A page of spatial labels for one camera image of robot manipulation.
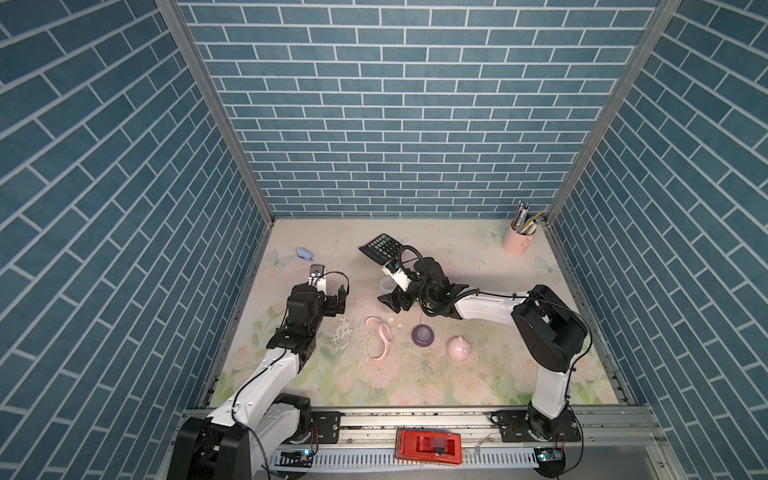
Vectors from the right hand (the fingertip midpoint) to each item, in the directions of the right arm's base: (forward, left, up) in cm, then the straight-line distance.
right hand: (389, 288), depth 90 cm
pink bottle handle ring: (-11, 0, -8) cm, 14 cm away
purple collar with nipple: (-11, -11, -8) cm, 17 cm away
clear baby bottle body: (-1, 0, +4) cm, 4 cm away
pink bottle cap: (-15, -21, -6) cm, 26 cm away
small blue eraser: (+17, +33, -7) cm, 38 cm away
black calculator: (+21, +5, -6) cm, 22 cm away
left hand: (-3, +15, +5) cm, 17 cm away
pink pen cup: (+24, -43, -3) cm, 49 cm away
